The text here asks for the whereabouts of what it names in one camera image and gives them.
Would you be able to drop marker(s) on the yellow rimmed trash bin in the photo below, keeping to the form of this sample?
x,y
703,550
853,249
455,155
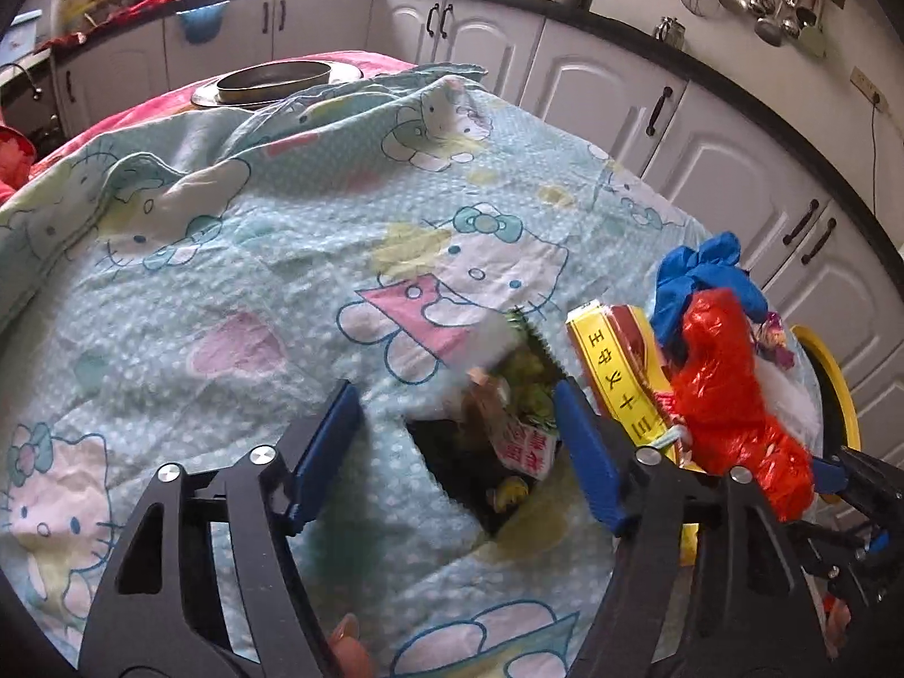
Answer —
x,y
840,417

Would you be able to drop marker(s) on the blue hanging cloth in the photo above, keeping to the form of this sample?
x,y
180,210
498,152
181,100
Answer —
x,y
202,25

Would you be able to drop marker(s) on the yellow red snack box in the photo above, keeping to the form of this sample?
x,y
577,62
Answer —
x,y
626,370

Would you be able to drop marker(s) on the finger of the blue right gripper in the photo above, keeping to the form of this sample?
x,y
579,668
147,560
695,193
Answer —
x,y
830,477

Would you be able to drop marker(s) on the red plastic bag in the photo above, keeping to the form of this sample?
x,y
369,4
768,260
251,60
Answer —
x,y
714,392

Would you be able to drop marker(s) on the purple snack wrapper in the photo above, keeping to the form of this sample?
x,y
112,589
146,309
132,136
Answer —
x,y
771,342

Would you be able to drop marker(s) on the black cabinet handle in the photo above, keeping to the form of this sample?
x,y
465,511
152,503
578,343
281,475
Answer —
x,y
790,237
819,243
664,97

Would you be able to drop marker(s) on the Hello Kitty blanket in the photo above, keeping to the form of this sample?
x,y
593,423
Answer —
x,y
178,291

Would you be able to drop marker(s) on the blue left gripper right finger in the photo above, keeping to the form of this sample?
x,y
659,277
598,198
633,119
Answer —
x,y
601,454

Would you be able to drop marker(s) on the blue rubber glove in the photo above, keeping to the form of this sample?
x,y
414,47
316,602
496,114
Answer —
x,y
683,272

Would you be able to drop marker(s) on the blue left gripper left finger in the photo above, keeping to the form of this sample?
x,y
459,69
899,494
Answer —
x,y
315,447

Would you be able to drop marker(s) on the black kitchen countertop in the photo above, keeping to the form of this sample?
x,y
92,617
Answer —
x,y
634,40

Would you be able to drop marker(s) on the round metal pan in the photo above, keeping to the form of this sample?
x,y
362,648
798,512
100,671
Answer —
x,y
258,86

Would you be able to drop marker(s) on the green snack wrapper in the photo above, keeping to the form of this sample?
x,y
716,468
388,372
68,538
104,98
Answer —
x,y
489,435

